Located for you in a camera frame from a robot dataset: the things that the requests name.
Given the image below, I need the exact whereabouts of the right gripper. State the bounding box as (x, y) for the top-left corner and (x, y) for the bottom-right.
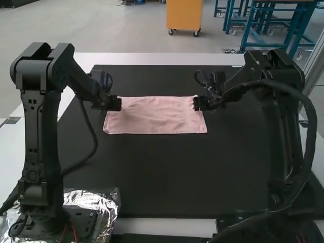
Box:
(192, 94), (212, 112)

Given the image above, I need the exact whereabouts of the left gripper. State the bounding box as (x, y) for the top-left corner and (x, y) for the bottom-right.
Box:
(104, 95), (123, 112)

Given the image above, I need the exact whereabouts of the pale towel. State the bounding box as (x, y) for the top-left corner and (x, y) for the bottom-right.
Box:
(102, 94), (209, 135)

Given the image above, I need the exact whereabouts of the black mat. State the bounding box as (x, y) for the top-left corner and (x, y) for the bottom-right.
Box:
(0, 64), (324, 221)

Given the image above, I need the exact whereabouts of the yellow wheeled cabinet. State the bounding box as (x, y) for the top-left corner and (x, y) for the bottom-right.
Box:
(166, 0), (204, 37)

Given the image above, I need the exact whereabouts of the silver foil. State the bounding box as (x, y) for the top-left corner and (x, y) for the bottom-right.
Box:
(0, 186), (121, 243)

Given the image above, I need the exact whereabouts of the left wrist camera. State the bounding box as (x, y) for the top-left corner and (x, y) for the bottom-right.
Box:
(99, 71), (113, 90)

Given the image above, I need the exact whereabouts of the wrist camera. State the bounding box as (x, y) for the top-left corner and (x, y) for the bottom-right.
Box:
(209, 71), (227, 88)
(99, 71), (113, 90)

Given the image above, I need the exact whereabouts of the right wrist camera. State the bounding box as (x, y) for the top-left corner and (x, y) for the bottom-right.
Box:
(209, 71), (227, 88)

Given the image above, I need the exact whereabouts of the black cable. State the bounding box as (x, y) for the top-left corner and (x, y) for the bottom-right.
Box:
(60, 98), (99, 176)
(212, 79), (319, 243)

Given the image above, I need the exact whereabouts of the blue workbench frame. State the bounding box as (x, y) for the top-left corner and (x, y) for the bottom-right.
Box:
(214, 0), (254, 36)
(238, 0), (319, 61)

